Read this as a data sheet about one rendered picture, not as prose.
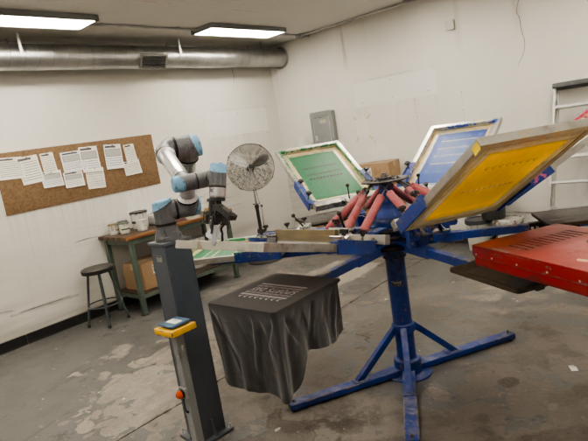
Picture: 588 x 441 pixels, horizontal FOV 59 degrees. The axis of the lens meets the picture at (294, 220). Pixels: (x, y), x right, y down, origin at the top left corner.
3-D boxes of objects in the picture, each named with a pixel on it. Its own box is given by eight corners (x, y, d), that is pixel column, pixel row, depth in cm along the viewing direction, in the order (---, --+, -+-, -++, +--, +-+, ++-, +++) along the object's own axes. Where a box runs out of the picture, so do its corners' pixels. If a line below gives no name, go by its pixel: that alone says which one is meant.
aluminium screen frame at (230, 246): (262, 252, 207) (263, 242, 207) (175, 248, 246) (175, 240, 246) (373, 251, 266) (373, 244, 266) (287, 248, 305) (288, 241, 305)
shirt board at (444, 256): (598, 285, 217) (597, 267, 215) (520, 310, 205) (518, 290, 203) (420, 240, 342) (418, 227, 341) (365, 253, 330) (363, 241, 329)
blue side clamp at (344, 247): (339, 255, 242) (339, 239, 243) (330, 254, 246) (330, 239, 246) (374, 254, 265) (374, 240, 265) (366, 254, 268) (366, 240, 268)
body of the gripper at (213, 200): (215, 225, 236) (216, 199, 236) (228, 225, 230) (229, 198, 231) (202, 224, 230) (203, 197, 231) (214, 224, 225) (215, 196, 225)
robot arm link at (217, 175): (224, 164, 237) (229, 162, 229) (223, 189, 236) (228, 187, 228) (206, 163, 234) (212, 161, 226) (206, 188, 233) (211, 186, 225)
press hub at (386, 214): (422, 391, 324) (395, 175, 302) (368, 379, 349) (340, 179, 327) (449, 364, 352) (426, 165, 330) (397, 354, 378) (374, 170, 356)
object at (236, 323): (289, 406, 228) (273, 313, 221) (221, 385, 258) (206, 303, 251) (293, 403, 230) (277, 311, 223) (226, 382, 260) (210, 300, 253)
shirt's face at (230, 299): (273, 313, 222) (273, 312, 222) (207, 303, 251) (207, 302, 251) (339, 279, 257) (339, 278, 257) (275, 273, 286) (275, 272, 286)
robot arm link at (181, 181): (147, 136, 263) (173, 177, 227) (168, 133, 268) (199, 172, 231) (150, 157, 269) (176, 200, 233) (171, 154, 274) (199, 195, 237)
